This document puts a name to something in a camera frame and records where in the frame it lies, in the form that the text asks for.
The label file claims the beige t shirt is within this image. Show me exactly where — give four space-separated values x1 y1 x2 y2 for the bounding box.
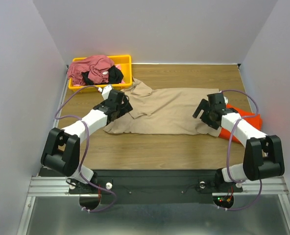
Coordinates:
104 79 221 137

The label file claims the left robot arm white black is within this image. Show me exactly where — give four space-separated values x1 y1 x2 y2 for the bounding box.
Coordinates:
41 85 133 193

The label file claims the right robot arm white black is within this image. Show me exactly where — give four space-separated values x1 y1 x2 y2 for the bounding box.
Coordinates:
193 92 285 191

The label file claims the black t shirt in bin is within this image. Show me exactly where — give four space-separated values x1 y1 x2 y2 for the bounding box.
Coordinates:
82 66 125 85

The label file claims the orange folded t shirt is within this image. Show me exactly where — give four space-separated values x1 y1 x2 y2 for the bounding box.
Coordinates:
218 104 263 140

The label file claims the yellow plastic bin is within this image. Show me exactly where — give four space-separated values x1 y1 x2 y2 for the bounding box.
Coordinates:
67 55 132 92

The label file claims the pink t shirt in bin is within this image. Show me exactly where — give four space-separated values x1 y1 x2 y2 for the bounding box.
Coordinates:
67 55 115 86

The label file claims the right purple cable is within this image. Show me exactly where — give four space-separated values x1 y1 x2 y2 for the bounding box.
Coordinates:
217 90 263 212

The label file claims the purple cable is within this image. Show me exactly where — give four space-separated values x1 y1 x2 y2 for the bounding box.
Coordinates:
54 85 118 213
217 90 263 212

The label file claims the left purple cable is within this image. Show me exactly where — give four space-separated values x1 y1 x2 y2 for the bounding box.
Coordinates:
54 85 118 213

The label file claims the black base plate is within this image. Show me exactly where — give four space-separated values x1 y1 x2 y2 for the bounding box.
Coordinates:
38 168 251 205

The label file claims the aluminium frame rail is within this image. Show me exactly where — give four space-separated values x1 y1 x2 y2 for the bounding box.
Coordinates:
17 77 90 235

